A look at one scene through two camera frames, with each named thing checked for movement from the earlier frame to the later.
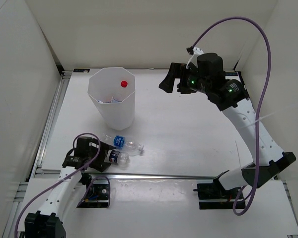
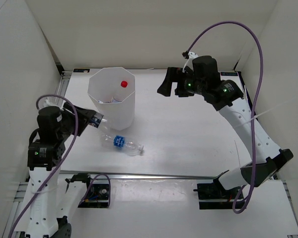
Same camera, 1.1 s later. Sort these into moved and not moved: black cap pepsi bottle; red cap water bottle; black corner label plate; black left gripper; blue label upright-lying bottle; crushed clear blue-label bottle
Moved: black left gripper; black cap pepsi bottle
Not moved: crushed clear blue-label bottle; red cap water bottle; blue label upright-lying bottle; black corner label plate
